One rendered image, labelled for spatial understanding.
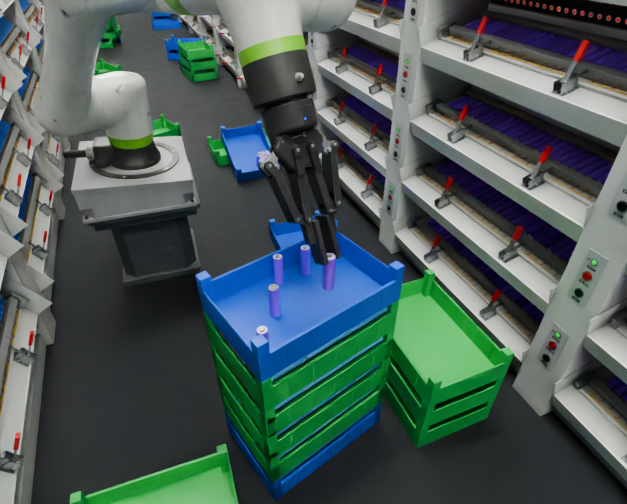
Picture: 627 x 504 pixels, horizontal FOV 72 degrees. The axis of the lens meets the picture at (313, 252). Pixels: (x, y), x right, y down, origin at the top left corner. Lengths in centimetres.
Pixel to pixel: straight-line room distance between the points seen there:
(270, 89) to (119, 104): 76
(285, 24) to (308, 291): 45
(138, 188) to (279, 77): 79
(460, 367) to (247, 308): 51
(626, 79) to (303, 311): 69
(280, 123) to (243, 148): 161
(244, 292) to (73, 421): 60
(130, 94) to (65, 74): 23
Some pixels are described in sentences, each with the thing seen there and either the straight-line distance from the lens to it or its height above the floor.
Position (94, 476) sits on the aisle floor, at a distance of 116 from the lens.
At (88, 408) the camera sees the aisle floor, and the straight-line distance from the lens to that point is 126.
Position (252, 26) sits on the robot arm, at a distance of 61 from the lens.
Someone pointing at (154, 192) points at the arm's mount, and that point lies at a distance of 132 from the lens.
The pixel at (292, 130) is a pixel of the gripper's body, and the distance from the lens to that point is 60.
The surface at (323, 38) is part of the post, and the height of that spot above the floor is 58.
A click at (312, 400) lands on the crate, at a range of 83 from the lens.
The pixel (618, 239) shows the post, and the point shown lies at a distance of 94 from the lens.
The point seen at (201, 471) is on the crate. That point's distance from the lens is 108.
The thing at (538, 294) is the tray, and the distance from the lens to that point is 110.
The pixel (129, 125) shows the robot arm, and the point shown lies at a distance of 134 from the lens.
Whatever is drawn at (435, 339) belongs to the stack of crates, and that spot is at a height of 16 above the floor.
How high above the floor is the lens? 95
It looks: 37 degrees down
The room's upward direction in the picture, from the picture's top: straight up
